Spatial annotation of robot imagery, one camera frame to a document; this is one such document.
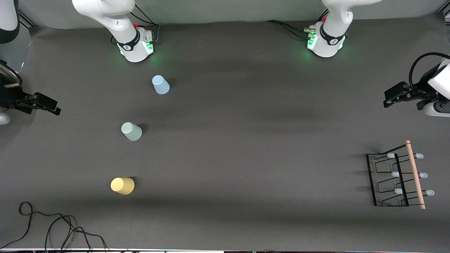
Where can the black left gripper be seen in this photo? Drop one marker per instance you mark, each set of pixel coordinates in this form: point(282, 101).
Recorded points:
point(423, 88)

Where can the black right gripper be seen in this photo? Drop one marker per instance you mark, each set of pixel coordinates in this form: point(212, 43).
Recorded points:
point(8, 96)

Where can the pale green plastic cup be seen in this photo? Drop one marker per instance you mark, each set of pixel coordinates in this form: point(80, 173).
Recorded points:
point(132, 131)

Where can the yellow plastic cup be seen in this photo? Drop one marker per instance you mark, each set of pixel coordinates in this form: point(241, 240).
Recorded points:
point(122, 186)

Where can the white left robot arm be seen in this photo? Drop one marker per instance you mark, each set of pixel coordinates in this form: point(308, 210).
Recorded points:
point(334, 35)

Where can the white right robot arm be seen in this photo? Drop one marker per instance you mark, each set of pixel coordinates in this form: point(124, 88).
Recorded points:
point(121, 21)

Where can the light blue plastic cup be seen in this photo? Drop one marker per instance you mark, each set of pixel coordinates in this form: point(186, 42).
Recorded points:
point(161, 85)

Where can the dark grey table mat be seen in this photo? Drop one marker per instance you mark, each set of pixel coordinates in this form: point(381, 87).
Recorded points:
point(246, 88)

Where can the black metal frame rail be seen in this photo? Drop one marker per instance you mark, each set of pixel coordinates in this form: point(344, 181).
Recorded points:
point(445, 13)
point(27, 20)

